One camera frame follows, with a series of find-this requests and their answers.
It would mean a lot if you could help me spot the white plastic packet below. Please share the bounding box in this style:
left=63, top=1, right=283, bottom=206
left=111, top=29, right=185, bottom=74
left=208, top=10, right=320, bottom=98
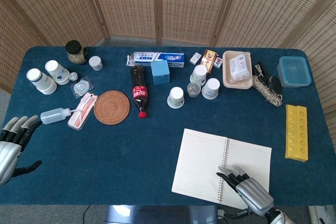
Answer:
left=228, top=52, right=251, bottom=82

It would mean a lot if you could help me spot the cola bottle red cap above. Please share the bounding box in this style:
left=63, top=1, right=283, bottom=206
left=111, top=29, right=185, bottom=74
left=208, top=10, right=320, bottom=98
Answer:
left=130, top=65, right=149, bottom=119

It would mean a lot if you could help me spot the pink toothbrush package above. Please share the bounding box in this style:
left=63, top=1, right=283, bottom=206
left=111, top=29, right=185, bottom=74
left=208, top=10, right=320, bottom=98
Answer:
left=67, top=92, right=98, bottom=131

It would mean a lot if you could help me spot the green print paper cup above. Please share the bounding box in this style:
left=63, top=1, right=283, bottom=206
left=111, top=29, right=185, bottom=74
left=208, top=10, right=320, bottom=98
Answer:
left=190, top=65, right=208, bottom=86
left=167, top=87, right=185, bottom=109

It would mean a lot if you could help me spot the blue white toothpaste box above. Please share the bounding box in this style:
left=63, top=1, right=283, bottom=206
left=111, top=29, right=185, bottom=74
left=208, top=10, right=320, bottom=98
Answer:
left=126, top=51, right=185, bottom=68

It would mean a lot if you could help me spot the white paper cup stack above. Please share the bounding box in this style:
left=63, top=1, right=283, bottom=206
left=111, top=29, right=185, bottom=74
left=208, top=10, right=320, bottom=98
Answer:
left=26, top=68, right=58, bottom=95

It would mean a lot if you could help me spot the blue plastic lidded container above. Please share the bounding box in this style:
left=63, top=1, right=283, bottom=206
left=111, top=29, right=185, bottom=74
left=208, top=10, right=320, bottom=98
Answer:
left=277, top=56, right=312, bottom=88

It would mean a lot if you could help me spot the blue print paper cup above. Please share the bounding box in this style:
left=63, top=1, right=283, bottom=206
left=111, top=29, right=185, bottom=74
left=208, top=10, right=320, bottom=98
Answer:
left=201, top=78, right=221, bottom=100

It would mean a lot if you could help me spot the clear plastic squeeze bottle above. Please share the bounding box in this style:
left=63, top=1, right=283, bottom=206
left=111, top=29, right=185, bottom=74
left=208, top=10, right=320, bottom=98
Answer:
left=40, top=107, right=79, bottom=125

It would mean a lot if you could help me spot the small white box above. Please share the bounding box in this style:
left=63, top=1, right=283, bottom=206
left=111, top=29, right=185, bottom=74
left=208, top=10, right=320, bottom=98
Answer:
left=190, top=52, right=202, bottom=66

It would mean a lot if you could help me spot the round item in clear bag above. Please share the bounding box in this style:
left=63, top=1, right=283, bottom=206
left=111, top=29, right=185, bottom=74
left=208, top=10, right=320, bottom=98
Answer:
left=69, top=76, right=95, bottom=99

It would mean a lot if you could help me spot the spiral notebook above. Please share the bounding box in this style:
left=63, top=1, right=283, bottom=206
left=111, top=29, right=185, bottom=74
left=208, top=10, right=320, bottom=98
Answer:
left=171, top=128, right=272, bottom=209

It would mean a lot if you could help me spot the beige rectangular tray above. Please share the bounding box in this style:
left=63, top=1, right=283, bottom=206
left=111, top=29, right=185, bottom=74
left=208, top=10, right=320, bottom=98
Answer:
left=222, top=50, right=255, bottom=89

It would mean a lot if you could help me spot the woven bamboo folding screen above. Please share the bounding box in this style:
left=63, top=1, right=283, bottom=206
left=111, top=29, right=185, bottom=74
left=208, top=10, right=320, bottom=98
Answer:
left=0, top=0, right=336, bottom=141

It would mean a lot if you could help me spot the black white twine bundle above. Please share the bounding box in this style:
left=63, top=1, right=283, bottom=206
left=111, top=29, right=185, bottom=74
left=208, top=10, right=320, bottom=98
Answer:
left=251, top=74, right=284, bottom=107

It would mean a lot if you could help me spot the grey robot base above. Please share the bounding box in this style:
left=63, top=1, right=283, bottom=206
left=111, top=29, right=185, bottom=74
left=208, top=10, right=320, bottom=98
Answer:
left=104, top=205, right=219, bottom=224

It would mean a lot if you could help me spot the small white cream jar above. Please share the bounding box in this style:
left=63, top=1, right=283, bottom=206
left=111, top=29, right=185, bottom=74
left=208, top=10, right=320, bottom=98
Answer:
left=88, top=56, right=104, bottom=71

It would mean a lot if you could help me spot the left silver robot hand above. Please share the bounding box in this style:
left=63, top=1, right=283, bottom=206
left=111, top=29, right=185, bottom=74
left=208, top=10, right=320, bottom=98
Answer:
left=0, top=115, right=43, bottom=186

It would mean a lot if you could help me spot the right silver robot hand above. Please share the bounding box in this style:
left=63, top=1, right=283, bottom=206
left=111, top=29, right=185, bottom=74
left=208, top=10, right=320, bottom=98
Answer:
left=216, top=165, right=275, bottom=218

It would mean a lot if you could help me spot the light blue cube box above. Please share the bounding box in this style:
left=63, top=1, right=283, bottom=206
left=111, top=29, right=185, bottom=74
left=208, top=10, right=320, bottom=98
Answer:
left=150, top=59, right=171, bottom=86

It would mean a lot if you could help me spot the dark blue table cloth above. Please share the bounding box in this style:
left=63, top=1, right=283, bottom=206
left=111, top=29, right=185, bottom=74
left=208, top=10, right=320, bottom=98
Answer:
left=0, top=45, right=332, bottom=207

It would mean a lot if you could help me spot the red playing card box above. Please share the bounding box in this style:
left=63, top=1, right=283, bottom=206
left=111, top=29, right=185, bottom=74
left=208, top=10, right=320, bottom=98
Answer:
left=200, top=49, right=219, bottom=74

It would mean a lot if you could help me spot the glass jar black lid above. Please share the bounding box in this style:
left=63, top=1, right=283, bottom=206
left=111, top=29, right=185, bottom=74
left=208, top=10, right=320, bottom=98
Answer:
left=65, top=40, right=88, bottom=65

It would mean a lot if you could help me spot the white floor stand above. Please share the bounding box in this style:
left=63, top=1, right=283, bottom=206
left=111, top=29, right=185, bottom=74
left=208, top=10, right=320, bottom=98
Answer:
left=308, top=205, right=336, bottom=224

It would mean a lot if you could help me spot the round woven rattan coaster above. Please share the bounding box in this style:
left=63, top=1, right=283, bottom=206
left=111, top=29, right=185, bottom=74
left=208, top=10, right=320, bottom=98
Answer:
left=93, top=90, right=131, bottom=125

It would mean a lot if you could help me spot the black floor cable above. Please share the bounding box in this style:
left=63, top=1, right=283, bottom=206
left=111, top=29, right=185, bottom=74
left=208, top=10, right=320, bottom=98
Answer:
left=82, top=205, right=91, bottom=224

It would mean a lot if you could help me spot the black oval brush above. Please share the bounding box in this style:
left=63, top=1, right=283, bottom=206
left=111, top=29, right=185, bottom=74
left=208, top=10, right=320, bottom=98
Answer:
left=267, top=75, right=283, bottom=95

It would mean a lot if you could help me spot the small clear glass cup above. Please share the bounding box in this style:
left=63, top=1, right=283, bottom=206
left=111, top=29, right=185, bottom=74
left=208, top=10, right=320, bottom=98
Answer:
left=186, top=82, right=202, bottom=98

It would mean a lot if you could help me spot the yellow block with holes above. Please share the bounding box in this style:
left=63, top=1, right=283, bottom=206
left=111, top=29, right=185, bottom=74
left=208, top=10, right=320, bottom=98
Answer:
left=285, top=104, right=309, bottom=162

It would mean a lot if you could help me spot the black binder clip tool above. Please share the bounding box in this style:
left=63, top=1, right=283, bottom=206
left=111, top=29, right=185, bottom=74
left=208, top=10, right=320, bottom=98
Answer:
left=252, top=61, right=270, bottom=84

